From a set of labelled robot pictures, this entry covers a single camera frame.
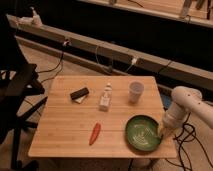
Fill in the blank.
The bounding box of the black chair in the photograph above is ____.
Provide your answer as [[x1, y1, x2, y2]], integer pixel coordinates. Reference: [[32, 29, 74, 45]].
[[0, 12, 47, 171]]

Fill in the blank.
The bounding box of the red chili pepper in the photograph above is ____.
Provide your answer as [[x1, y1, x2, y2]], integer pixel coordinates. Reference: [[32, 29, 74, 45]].
[[89, 123, 101, 145]]

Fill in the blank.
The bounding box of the white spray bottle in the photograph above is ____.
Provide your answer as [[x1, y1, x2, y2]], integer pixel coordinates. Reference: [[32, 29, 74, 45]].
[[31, 7, 43, 27]]

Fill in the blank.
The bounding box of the wooden bamboo table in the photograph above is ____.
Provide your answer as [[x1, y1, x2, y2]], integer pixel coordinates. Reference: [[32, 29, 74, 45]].
[[28, 76, 177, 158]]

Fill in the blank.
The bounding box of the translucent plastic cup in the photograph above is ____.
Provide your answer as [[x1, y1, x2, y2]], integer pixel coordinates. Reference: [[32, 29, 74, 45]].
[[129, 81, 144, 103]]

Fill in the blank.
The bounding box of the small clear glass bottle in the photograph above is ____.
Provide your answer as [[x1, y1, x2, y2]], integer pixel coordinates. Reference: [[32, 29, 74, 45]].
[[99, 83, 112, 111]]

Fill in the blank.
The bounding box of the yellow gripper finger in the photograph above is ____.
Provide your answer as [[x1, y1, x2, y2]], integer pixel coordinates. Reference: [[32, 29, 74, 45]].
[[157, 130, 164, 139]]

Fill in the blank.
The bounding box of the black and white eraser block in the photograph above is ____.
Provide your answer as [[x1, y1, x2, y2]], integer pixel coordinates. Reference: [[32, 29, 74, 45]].
[[70, 87, 89, 103]]

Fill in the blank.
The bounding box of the green ceramic bowl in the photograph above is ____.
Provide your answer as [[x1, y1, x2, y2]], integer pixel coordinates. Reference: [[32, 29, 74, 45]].
[[125, 115, 161, 152]]

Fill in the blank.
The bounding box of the blue box on floor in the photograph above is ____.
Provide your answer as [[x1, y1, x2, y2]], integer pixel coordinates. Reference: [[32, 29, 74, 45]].
[[161, 94, 171, 109]]

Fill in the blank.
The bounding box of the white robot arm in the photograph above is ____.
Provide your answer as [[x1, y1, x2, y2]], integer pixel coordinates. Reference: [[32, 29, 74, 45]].
[[158, 86, 213, 138]]

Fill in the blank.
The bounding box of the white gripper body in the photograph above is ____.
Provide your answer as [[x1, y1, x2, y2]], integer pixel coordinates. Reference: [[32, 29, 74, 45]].
[[161, 112, 185, 136]]

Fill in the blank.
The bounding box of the grey metal rail beam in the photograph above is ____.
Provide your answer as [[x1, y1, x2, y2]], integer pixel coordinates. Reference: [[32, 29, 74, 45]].
[[8, 15, 213, 91]]

